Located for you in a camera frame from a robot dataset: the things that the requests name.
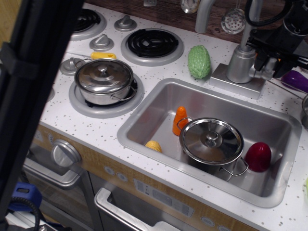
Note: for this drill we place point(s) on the yellow toy corn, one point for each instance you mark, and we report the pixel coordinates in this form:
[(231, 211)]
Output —
[(154, 146)]

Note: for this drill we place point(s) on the grey stove knob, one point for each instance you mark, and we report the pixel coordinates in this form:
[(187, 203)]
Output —
[(70, 66), (125, 24), (102, 43)]

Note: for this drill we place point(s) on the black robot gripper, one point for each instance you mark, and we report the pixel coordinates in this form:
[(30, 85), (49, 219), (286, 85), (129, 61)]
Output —
[(286, 43)]

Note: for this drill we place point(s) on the hanging silver ladle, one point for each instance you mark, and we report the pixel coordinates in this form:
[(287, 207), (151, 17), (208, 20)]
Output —
[(189, 6)]

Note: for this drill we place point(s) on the hanging silver strainer spoon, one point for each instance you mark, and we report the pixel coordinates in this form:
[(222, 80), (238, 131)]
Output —
[(233, 21)]

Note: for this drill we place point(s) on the back right black burner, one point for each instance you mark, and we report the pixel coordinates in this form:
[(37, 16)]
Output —
[(152, 47)]

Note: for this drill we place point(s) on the silver oven dial knob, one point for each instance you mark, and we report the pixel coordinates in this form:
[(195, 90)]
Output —
[(63, 154)]

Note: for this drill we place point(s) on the stainless steel sink basin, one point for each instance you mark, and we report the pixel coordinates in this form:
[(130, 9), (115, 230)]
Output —
[(153, 120)]

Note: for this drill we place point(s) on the grey stove knob top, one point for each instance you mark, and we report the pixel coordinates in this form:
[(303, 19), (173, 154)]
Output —
[(125, 24)]

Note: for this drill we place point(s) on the silver faucet lever handle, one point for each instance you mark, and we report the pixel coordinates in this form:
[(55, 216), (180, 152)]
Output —
[(266, 72)]

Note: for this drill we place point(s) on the grey oven door handle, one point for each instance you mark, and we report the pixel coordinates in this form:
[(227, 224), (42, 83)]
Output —
[(39, 164)]

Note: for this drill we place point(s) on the grey dishwasher door handle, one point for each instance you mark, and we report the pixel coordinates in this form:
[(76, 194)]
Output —
[(134, 214)]

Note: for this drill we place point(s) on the black burner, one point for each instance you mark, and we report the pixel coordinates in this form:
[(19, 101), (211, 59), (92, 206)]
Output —
[(89, 24), (152, 47)]

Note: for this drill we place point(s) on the red toy egg-shaped vegetable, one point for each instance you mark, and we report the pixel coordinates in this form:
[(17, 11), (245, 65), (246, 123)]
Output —
[(258, 157)]

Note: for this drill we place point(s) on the grey stove knob lower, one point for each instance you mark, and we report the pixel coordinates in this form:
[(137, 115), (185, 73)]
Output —
[(70, 66)]

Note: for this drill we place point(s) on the purple toy eggplant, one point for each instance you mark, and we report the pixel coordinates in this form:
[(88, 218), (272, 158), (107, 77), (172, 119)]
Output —
[(295, 80)]

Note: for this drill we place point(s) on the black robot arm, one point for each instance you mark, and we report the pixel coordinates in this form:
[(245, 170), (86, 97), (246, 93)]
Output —
[(291, 8)]

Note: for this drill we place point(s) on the blue clamp with black cable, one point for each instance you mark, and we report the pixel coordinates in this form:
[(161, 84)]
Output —
[(25, 198)]

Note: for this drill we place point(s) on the back left black burner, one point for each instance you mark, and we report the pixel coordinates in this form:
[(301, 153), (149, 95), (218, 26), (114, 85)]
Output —
[(89, 24)]

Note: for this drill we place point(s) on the green bumpy toy vegetable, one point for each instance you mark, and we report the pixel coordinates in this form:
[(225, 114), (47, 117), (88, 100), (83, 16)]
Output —
[(199, 63)]

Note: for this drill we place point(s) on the black foreground camera pole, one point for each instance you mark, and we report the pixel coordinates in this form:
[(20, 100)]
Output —
[(30, 61)]

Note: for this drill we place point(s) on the steel pot at right edge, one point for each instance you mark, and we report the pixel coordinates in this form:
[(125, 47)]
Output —
[(304, 113)]

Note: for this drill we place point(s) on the grey stove knob middle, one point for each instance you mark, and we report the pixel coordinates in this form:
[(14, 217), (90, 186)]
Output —
[(102, 43)]

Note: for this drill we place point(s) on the steel pot on stove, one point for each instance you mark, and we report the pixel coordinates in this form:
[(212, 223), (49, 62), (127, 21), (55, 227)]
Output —
[(105, 81)]

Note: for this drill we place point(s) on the orange toy carrot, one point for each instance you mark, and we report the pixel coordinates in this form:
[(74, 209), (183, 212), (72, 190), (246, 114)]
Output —
[(180, 120)]

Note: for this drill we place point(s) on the silver toy faucet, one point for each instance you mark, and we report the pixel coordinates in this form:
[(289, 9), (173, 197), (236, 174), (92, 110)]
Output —
[(238, 76)]

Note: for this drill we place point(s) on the steel pot in sink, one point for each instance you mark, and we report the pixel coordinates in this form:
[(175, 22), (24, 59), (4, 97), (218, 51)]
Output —
[(214, 145)]

